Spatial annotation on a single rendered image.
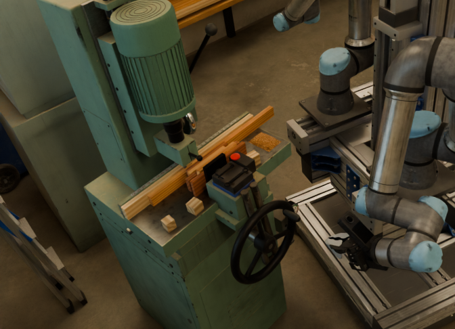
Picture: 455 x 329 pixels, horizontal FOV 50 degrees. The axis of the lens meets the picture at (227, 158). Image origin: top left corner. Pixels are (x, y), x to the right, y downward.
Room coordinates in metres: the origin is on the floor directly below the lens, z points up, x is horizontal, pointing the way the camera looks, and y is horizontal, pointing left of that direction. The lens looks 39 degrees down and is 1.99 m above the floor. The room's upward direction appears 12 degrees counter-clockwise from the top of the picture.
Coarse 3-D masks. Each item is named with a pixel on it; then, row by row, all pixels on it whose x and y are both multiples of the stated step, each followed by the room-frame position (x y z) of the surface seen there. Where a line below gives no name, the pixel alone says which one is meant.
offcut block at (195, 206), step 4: (192, 200) 1.12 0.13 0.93; (196, 200) 1.12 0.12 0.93; (200, 200) 1.11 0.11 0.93; (188, 204) 1.11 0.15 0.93; (192, 204) 1.10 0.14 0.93; (196, 204) 1.10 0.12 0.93; (200, 204) 1.10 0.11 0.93; (188, 208) 1.11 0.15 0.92; (192, 208) 1.09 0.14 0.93; (196, 208) 1.09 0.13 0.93; (200, 208) 1.10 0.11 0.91; (192, 212) 1.09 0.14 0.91; (196, 212) 1.09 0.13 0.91
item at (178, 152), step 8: (160, 136) 1.31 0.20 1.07; (160, 144) 1.29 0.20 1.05; (168, 144) 1.25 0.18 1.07; (176, 144) 1.24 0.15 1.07; (184, 144) 1.24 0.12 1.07; (192, 144) 1.24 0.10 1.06; (160, 152) 1.30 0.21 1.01; (168, 152) 1.26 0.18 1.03; (176, 152) 1.22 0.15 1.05; (184, 152) 1.22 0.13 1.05; (192, 152) 1.24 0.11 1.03; (176, 160) 1.24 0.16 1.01; (184, 160) 1.22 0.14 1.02
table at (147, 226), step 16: (288, 144) 1.34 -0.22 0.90; (272, 160) 1.29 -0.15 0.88; (176, 192) 1.21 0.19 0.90; (192, 192) 1.19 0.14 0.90; (160, 208) 1.15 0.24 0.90; (176, 208) 1.14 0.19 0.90; (208, 208) 1.11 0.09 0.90; (256, 208) 1.10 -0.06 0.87; (128, 224) 1.14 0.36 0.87; (144, 224) 1.09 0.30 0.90; (160, 224) 1.08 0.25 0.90; (176, 224) 1.07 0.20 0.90; (192, 224) 1.06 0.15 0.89; (208, 224) 1.10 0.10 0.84; (240, 224) 1.05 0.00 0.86; (144, 240) 1.08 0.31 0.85; (160, 240) 1.01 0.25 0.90; (176, 240) 1.02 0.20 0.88
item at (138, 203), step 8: (240, 120) 1.47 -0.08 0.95; (232, 128) 1.43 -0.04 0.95; (224, 136) 1.40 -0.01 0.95; (208, 144) 1.37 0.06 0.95; (216, 144) 1.37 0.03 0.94; (200, 152) 1.33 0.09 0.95; (192, 160) 1.30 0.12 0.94; (176, 168) 1.28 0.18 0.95; (168, 176) 1.24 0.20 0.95; (152, 184) 1.22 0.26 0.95; (160, 184) 1.22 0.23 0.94; (144, 192) 1.19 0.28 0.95; (136, 200) 1.16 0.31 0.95; (144, 200) 1.17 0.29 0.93; (128, 208) 1.14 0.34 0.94; (136, 208) 1.15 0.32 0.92; (144, 208) 1.17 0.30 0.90; (128, 216) 1.13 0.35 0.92
